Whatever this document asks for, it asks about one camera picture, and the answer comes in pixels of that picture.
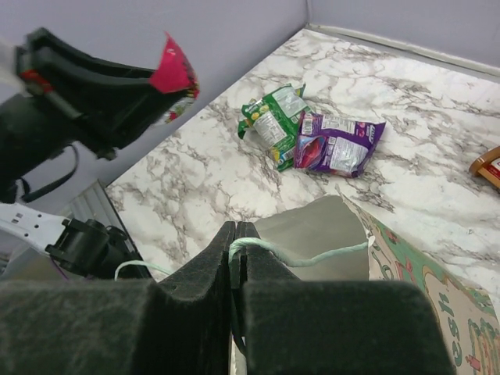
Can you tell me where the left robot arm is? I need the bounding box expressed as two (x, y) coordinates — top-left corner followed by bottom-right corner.
(1, 27), (189, 280)

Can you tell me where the wooden shelf rack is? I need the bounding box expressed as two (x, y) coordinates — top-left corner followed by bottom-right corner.
(469, 146), (500, 189)

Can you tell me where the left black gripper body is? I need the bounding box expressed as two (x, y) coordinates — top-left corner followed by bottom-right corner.
(13, 27), (118, 161)

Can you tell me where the green snack packet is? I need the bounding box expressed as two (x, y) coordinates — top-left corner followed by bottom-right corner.
(237, 84), (311, 172)

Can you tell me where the purple snack packet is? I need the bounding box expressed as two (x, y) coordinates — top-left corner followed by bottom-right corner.
(294, 112), (386, 178)

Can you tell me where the red snack packet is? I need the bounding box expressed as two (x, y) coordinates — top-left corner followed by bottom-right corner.
(148, 32), (200, 123)

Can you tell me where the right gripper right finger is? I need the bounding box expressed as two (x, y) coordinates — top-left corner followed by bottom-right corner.
(234, 244), (455, 374)

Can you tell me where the green white paper bag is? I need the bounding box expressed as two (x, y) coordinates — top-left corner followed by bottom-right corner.
(115, 193), (500, 375)

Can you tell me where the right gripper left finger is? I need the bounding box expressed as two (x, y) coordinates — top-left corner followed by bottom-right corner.
(1, 222), (236, 374)

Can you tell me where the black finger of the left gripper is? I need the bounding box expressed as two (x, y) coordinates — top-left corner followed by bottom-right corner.
(42, 33), (184, 152)

